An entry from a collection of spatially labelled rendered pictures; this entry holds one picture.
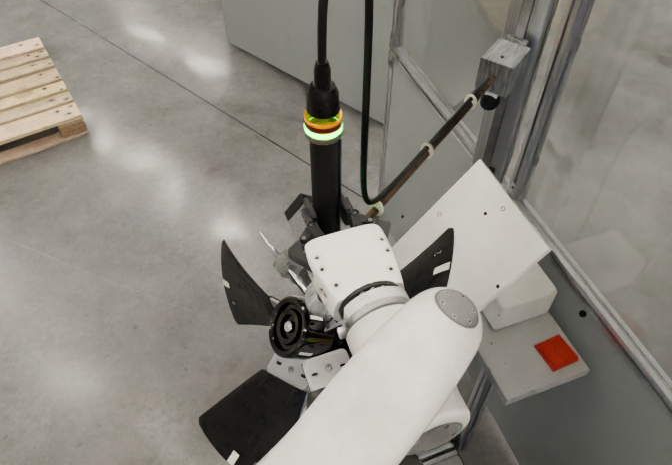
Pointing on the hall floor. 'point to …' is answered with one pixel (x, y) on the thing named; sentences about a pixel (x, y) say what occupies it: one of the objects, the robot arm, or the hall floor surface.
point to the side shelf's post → (474, 409)
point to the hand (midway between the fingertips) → (326, 210)
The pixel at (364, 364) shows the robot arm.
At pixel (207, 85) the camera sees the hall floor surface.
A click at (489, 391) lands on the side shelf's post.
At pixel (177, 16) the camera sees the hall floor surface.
